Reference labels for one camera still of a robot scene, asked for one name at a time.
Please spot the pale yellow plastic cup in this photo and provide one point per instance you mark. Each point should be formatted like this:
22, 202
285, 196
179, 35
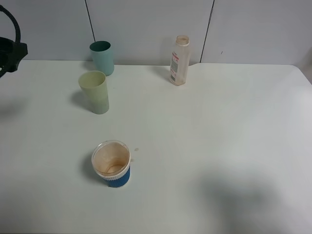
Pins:
93, 84

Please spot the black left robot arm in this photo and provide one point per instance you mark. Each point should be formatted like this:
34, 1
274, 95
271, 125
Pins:
11, 54

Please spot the clear plastic drink bottle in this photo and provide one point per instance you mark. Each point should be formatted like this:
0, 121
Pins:
180, 60

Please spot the glass cup with blue sleeve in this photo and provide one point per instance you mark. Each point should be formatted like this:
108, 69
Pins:
111, 160

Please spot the teal plastic cup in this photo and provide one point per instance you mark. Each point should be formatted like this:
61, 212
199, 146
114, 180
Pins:
101, 53

